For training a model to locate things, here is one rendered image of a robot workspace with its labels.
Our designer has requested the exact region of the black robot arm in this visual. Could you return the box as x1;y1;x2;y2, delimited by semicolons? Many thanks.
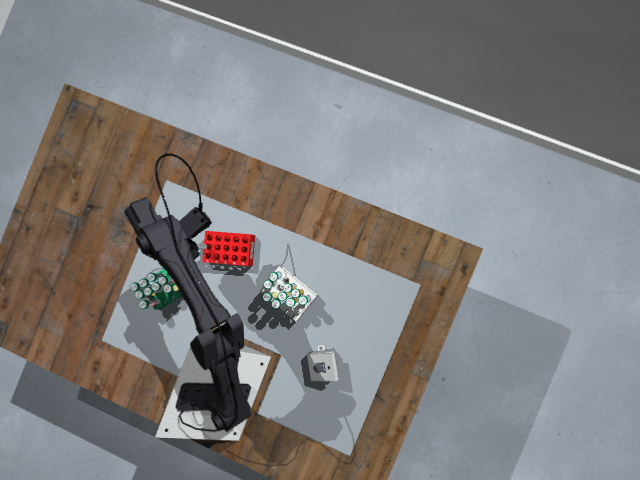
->
124;197;251;432

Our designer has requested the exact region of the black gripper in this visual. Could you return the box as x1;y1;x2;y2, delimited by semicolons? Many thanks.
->
189;238;200;259

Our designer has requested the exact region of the grey bench mat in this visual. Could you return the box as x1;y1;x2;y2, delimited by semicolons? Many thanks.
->
102;194;421;456

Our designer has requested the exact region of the green test tube rack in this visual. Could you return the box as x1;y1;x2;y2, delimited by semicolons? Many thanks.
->
148;269;182;310

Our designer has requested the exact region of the white tube rack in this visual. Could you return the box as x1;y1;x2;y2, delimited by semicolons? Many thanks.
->
260;266;318;321

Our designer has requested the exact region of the red test tube rack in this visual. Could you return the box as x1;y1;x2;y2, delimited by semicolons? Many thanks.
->
203;231;255;266

